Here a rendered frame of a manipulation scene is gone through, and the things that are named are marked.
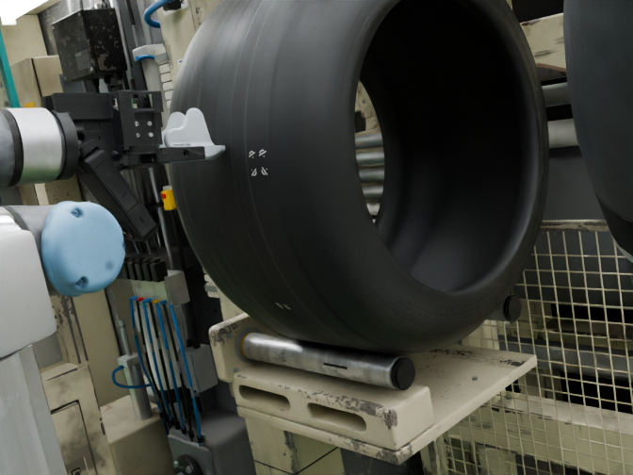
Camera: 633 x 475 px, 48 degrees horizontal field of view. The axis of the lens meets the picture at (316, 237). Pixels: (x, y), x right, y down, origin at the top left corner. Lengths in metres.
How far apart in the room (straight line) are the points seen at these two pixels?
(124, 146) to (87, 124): 0.04
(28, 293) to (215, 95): 0.71
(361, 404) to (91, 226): 0.54
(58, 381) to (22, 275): 1.14
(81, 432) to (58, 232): 0.85
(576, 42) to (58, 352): 1.29
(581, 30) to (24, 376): 0.19
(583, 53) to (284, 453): 1.26
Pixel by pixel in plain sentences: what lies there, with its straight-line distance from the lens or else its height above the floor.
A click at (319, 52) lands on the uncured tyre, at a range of 0.85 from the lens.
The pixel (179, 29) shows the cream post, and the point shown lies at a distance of 1.30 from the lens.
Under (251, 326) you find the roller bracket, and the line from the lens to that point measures 1.24.
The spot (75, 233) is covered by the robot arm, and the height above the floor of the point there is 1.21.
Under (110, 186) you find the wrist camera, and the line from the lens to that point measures 0.79.
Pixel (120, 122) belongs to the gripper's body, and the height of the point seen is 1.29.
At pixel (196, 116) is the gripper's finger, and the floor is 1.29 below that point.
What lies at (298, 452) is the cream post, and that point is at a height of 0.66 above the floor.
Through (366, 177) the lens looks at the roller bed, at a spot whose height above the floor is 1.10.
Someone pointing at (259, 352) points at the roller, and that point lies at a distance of 1.19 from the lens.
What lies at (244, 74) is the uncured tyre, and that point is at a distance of 0.88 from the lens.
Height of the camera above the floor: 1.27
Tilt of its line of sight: 10 degrees down
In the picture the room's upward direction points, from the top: 11 degrees counter-clockwise
